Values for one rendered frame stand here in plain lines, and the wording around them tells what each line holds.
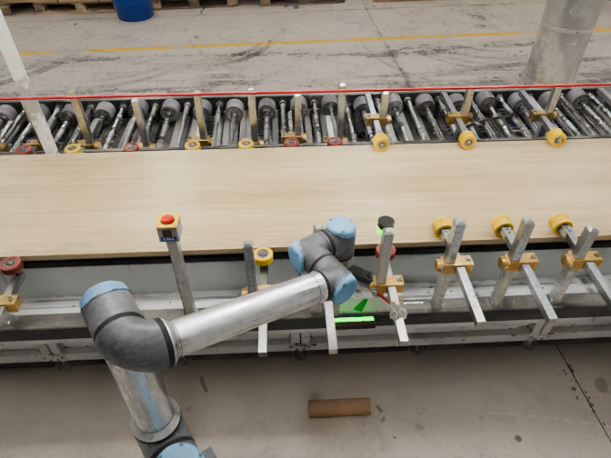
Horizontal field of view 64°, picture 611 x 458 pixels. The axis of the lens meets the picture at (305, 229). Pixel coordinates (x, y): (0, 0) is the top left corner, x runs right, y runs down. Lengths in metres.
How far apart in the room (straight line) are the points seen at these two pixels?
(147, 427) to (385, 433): 1.32
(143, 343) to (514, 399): 2.11
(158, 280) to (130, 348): 1.15
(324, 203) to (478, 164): 0.84
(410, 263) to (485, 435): 0.95
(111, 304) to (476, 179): 1.82
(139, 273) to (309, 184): 0.86
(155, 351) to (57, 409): 1.79
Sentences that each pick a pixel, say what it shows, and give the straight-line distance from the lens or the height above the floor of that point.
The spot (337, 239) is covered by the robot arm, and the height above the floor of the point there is 1.31.
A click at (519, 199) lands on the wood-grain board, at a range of 2.44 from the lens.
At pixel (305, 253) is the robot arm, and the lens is 1.40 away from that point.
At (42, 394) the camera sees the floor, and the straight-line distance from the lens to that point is 2.95.
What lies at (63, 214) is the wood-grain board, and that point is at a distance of 2.40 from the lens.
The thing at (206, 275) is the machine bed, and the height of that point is 0.72.
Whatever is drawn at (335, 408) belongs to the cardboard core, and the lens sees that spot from 2.52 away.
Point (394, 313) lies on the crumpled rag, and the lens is 1.84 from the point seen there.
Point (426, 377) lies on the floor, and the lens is 2.75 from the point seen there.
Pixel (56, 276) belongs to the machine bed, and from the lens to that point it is 2.35.
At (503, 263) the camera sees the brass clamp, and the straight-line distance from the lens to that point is 2.00.
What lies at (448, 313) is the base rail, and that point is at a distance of 2.12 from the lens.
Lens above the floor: 2.31
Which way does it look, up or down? 43 degrees down
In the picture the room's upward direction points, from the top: straight up
